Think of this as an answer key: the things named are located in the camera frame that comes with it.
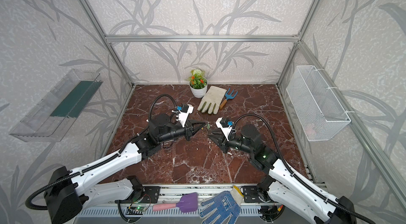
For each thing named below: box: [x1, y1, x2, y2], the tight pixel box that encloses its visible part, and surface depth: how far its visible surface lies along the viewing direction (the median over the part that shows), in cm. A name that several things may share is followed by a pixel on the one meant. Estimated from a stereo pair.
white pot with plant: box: [188, 68, 209, 99], surface depth 106 cm
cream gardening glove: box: [196, 85, 227, 115], surface depth 111 cm
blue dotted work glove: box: [199, 185, 245, 224], surface depth 72 cm
